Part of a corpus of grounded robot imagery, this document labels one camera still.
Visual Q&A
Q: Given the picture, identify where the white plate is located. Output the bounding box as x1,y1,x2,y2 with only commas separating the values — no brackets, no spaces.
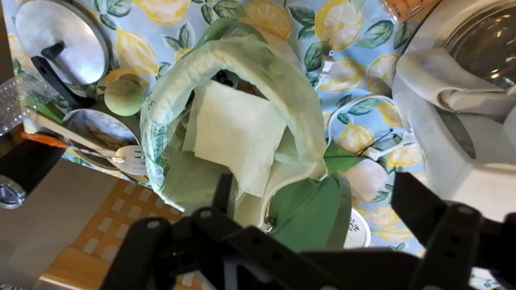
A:
343,206,372,249

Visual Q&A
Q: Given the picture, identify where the green ball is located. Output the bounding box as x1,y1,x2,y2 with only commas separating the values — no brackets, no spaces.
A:
103,71,150,117

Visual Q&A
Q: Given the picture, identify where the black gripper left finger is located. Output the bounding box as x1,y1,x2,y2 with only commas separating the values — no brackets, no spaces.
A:
101,172,324,290

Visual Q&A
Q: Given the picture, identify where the white bin green liner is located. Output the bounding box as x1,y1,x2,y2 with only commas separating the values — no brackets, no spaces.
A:
140,17,329,227

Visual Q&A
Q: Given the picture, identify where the lemon print tablecloth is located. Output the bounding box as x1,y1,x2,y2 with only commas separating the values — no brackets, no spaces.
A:
5,0,432,259

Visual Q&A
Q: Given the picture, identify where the wooden lattice-back chair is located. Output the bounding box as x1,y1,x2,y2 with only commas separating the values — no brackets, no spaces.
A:
37,179,216,290

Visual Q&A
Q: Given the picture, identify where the green bin lid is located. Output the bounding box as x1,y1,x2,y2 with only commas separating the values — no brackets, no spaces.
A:
264,143,368,254

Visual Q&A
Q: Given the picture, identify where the white paper towel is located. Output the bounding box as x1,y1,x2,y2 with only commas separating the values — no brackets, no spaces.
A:
182,79,288,198

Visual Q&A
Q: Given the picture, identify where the clear plastic tub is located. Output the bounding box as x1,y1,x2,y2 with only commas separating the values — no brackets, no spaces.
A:
0,74,34,135

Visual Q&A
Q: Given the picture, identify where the silver pot lid black handle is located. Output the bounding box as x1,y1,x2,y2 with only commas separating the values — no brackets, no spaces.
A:
13,0,111,93

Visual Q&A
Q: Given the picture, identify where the white drip coffee maker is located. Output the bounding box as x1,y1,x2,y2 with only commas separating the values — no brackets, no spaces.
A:
392,0,516,222

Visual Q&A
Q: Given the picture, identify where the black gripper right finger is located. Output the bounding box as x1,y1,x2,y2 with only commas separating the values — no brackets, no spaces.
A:
390,170,516,290

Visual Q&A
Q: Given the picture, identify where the black box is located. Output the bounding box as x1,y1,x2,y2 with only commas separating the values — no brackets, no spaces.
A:
0,138,69,208

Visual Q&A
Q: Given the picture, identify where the copper drink can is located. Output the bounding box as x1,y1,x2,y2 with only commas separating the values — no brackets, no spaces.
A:
384,0,434,22

